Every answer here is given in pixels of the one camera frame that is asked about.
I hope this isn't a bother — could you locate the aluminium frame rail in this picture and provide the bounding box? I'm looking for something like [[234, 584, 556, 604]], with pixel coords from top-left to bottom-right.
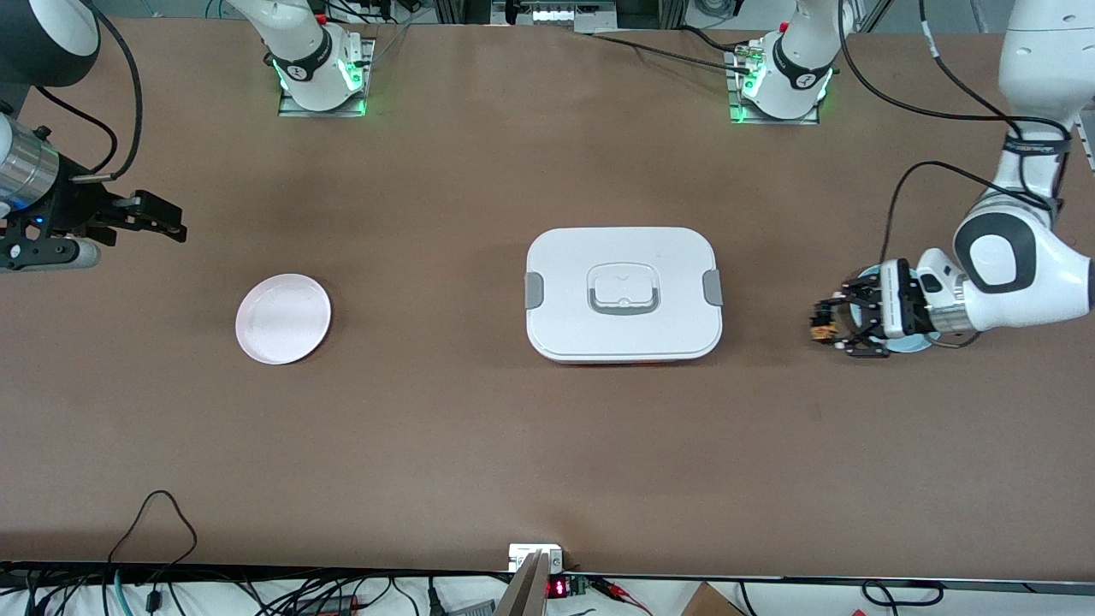
[[1073, 110, 1095, 174]]

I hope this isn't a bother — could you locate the brown cardboard piece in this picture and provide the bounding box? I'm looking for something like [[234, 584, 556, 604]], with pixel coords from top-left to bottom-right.
[[679, 582, 747, 616]]

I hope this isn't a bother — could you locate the black power adapter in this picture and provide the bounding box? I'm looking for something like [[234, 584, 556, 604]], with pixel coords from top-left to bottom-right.
[[294, 594, 362, 616]]

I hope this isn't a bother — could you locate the thin black base cable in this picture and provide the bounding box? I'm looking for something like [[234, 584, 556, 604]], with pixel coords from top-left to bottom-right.
[[589, 26, 755, 76]]

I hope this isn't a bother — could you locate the flat looped black cable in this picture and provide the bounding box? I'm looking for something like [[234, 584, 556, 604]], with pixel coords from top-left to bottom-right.
[[859, 580, 947, 607]]

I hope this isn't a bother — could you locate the white lidded lunch box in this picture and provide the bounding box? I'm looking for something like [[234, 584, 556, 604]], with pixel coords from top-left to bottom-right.
[[524, 227, 725, 367]]

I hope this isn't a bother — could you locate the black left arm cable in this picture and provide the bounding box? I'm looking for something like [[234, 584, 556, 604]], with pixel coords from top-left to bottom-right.
[[838, 0, 1073, 268]]

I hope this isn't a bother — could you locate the pink round plate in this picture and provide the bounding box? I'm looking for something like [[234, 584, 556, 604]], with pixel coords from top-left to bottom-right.
[[235, 274, 333, 366]]

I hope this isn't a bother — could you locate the small white device box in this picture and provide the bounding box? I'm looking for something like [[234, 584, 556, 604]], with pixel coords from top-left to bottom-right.
[[507, 543, 565, 573]]

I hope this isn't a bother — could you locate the short aluminium profile bar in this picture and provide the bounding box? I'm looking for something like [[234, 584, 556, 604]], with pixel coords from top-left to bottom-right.
[[494, 550, 551, 616]]

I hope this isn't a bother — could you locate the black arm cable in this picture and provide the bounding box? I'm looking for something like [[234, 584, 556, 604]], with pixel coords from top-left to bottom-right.
[[838, 0, 1073, 268], [72, 0, 145, 183], [33, 84, 119, 176]]

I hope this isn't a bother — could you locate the light blue round plate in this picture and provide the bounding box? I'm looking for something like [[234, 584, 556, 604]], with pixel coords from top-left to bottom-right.
[[857, 264, 935, 357]]

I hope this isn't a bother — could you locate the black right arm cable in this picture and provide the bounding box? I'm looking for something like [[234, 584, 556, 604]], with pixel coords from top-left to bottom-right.
[[72, 0, 145, 183], [33, 84, 119, 176]]

